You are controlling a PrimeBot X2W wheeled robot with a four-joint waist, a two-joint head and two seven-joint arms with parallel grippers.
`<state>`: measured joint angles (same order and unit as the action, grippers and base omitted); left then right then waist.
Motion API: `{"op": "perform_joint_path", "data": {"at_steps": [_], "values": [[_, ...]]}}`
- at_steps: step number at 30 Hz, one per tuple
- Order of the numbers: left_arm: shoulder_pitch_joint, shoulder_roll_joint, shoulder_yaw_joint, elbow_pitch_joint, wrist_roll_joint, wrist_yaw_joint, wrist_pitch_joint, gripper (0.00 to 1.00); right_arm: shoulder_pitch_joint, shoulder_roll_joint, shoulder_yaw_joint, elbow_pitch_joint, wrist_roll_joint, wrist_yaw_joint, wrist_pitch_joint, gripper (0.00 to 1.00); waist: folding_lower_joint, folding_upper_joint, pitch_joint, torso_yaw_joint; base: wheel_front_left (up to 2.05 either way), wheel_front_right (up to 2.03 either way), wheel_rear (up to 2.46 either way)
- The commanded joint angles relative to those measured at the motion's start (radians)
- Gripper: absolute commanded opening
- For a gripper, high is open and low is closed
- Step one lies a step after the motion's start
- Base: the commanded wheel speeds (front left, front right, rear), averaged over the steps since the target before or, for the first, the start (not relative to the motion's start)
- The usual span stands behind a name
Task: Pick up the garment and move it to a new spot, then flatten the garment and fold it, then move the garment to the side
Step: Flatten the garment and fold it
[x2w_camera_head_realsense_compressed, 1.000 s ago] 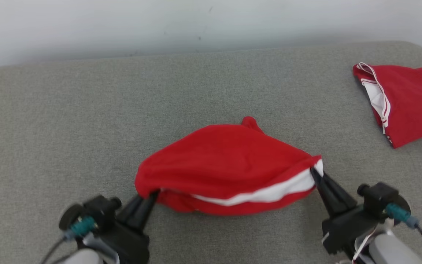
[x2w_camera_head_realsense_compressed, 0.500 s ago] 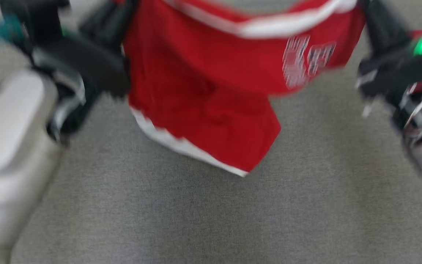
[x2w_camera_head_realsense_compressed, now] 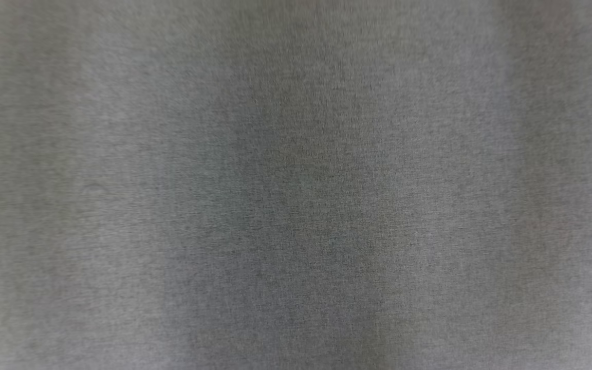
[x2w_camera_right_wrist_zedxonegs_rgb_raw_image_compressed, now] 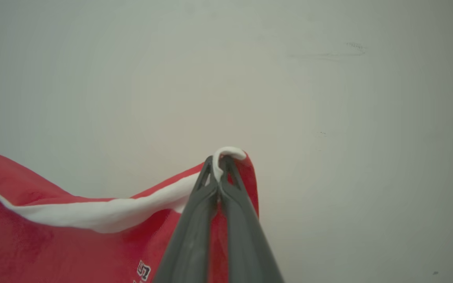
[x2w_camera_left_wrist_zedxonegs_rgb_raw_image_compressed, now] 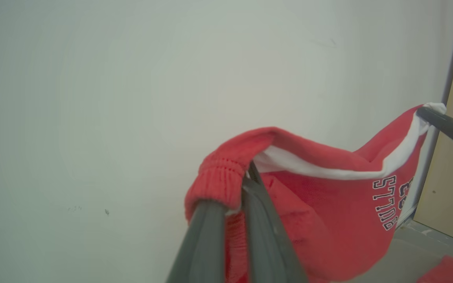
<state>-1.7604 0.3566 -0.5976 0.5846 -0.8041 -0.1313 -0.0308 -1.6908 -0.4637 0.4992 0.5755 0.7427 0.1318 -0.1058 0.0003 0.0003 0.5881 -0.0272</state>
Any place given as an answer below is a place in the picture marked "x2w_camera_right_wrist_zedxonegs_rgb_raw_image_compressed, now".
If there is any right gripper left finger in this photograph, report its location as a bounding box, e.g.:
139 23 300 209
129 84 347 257
153 156 221 283

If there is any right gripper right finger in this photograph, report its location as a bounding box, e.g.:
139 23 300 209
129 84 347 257
219 156 285 283

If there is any red jersey number 23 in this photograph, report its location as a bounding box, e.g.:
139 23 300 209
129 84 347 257
0 146 259 283

